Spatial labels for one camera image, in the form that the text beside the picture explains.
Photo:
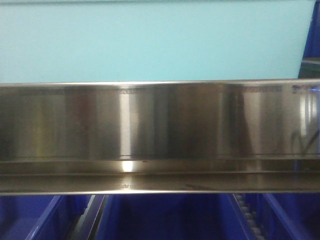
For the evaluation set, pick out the light blue plastic bin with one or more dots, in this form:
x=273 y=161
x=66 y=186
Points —
x=151 y=40

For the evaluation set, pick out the stainless steel left shelf rack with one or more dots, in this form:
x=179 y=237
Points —
x=121 y=138

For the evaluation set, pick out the blue bin lower middle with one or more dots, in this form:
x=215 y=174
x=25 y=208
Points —
x=194 y=216

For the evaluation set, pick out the blue bin lower right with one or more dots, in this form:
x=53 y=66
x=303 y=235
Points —
x=286 y=216

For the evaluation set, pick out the blue bin upper right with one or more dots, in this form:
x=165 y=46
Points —
x=310 y=65

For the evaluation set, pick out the blue bin lower left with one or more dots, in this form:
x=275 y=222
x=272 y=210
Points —
x=47 y=217

